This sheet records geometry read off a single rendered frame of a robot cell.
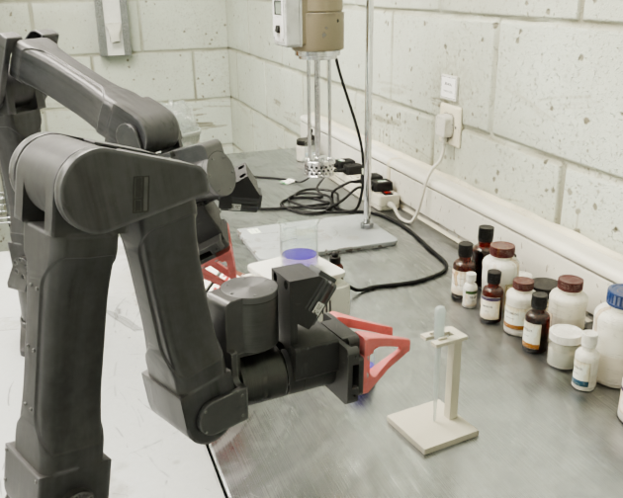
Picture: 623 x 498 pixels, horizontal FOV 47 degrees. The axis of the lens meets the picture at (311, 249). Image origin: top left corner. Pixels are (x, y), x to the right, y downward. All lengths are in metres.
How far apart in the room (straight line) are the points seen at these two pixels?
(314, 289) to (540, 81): 0.74
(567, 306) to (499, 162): 0.43
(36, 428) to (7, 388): 0.47
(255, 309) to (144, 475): 0.27
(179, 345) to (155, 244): 0.10
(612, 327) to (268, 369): 0.49
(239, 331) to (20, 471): 0.22
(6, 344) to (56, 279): 0.65
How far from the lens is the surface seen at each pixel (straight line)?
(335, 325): 0.78
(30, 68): 1.06
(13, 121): 1.11
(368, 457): 0.87
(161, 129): 0.96
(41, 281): 0.58
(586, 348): 1.02
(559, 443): 0.94
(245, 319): 0.70
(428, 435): 0.90
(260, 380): 0.73
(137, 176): 0.56
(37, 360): 0.60
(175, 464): 0.88
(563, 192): 1.32
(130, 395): 1.02
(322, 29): 1.41
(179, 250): 0.62
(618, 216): 1.22
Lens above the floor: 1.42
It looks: 20 degrees down
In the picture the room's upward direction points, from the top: 1 degrees counter-clockwise
